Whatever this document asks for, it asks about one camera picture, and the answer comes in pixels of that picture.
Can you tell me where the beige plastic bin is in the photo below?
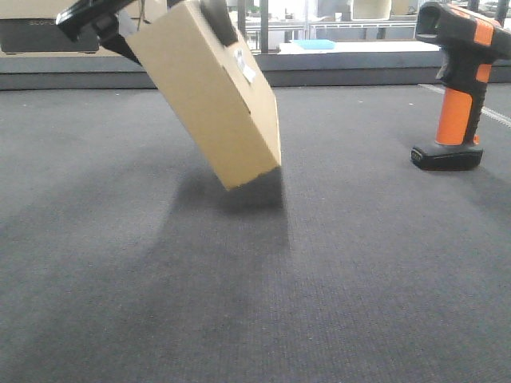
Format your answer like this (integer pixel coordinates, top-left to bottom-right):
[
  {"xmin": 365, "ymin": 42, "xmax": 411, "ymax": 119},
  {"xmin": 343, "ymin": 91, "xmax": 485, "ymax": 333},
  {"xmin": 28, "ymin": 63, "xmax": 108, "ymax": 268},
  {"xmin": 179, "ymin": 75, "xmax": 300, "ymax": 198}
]
[{"xmin": 351, "ymin": 0, "xmax": 392, "ymax": 21}]

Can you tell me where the blue flat tray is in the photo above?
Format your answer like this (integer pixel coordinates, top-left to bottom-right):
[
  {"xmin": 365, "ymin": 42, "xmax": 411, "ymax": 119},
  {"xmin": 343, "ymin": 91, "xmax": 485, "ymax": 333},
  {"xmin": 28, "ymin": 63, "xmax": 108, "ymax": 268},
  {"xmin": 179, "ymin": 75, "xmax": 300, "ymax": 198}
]
[{"xmin": 291, "ymin": 39, "xmax": 336, "ymax": 50}]

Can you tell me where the white floor tape strip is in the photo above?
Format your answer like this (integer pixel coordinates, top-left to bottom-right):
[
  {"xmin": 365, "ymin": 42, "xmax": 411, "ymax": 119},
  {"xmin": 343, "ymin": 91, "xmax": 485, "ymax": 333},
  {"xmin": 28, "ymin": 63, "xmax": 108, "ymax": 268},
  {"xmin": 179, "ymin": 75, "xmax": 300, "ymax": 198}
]
[{"xmin": 418, "ymin": 84, "xmax": 511, "ymax": 128}]

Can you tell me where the large stacked cardboard box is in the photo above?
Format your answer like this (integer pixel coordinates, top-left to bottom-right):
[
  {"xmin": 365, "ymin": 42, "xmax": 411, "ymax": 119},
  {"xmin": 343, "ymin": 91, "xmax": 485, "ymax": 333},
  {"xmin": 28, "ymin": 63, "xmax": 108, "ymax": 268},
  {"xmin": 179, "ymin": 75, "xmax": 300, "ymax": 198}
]
[{"xmin": 1, "ymin": 18, "xmax": 102, "ymax": 54}]

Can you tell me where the brown cardboard package box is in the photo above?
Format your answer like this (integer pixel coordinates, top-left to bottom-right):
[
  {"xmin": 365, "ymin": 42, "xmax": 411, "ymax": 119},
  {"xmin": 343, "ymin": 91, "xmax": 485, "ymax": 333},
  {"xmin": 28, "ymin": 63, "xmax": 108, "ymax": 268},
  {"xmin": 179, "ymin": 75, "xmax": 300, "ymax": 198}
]
[{"xmin": 127, "ymin": 1, "xmax": 282, "ymax": 189}]

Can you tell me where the orange black barcode scanner gun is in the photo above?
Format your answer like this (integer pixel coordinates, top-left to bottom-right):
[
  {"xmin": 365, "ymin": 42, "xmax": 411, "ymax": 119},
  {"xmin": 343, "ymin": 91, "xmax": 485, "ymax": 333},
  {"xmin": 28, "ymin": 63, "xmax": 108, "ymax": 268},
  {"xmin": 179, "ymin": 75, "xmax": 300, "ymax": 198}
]
[{"xmin": 410, "ymin": 1, "xmax": 510, "ymax": 171}]

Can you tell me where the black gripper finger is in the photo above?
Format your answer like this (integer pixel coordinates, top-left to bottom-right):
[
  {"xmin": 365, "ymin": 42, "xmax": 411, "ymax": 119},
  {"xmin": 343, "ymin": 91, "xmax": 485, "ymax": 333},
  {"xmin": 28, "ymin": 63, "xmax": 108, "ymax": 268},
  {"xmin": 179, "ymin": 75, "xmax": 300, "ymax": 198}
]
[
  {"xmin": 200, "ymin": 0, "xmax": 238, "ymax": 46},
  {"xmin": 55, "ymin": 0, "xmax": 141, "ymax": 65}
]

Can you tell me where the white background table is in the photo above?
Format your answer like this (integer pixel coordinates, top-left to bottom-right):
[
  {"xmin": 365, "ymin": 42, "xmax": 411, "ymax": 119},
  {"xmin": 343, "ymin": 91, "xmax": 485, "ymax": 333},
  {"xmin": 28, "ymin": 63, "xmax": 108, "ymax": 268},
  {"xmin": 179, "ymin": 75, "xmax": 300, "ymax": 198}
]
[{"xmin": 279, "ymin": 40, "xmax": 440, "ymax": 55}]

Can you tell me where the white barcode label sticker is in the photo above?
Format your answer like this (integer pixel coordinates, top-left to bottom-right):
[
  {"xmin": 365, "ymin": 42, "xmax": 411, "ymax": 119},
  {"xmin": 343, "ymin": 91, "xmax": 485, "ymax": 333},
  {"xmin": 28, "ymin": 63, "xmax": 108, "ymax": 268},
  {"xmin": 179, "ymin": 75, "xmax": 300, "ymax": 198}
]
[{"xmin": 233, "ymin": 49, "xmax": 256, "ymax": 84}]

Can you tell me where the dark raised carpet ledge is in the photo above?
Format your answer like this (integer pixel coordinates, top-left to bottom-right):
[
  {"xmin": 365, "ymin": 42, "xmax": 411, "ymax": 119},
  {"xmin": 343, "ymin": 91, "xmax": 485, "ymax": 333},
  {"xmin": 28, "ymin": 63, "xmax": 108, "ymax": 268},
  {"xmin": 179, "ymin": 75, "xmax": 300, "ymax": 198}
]
[{"xmin": 1, "ymin": 51, "xmax": 444, "ymax": 90}]

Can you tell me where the upper stacked cardboard box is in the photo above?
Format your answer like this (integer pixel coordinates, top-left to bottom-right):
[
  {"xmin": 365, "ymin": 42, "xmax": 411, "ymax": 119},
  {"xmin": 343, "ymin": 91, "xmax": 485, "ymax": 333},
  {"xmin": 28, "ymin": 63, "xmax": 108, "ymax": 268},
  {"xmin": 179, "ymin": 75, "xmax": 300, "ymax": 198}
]
[{"xmin": 0, "ymin": 0, "xmax": 167, "ymax": 21}]

